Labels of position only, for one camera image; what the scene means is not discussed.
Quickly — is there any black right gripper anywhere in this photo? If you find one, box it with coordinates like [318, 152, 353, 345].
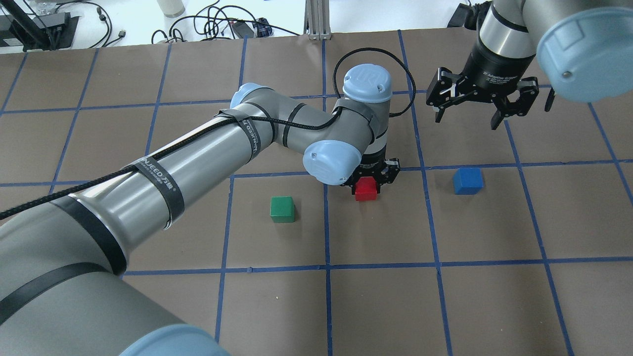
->
[426, 47, 540, 131]

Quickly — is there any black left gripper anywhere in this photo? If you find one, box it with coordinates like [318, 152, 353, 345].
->
[340, 148, 400, 195]

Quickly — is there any red wooden block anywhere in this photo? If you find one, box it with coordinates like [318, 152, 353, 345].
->
[354, 177, 378, 201]

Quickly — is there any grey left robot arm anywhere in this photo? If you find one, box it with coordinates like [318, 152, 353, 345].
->
[0, 64, 393, 356]

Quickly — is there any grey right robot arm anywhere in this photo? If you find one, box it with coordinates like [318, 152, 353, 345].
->
[426, 0, 633, 130]

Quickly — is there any blue wooden block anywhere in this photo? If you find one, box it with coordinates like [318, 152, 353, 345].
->
[452, 168, 485, 195]

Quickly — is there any green wooden block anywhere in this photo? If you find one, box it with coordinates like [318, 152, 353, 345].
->
[270, 196, 296, 223]

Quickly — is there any brown paper table cover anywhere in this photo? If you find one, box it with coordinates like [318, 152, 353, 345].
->
[1, 29, 632, 356]

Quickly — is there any aluminium frame post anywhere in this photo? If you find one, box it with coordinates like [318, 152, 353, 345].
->
[304, 0, 331, 41]

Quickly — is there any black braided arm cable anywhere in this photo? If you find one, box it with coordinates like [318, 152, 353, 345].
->
[0, 47, 417, 221]

